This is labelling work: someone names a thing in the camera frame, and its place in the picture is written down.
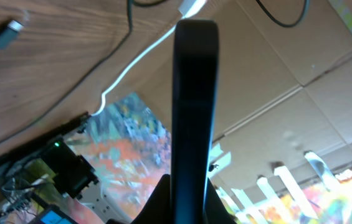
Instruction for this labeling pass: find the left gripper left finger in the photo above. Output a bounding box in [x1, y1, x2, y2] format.
[105, 174, 173, 224]

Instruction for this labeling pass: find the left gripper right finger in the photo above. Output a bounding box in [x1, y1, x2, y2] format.
[204, 179, 235, 224]

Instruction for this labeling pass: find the Samsung Galaxy smartphone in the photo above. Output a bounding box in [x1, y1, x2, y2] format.
[170, 19, 219, 224]

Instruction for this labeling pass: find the black USB charging cable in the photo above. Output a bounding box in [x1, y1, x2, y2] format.
[0, 0, 310, 156]

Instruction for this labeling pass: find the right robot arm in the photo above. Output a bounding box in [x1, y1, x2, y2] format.
[41, 141, 98, 199]

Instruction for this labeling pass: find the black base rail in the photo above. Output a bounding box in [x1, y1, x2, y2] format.
[0, 113, 91, 175]

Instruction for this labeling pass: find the white power strip cord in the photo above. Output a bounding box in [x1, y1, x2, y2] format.
[90, 0, 208, 117]

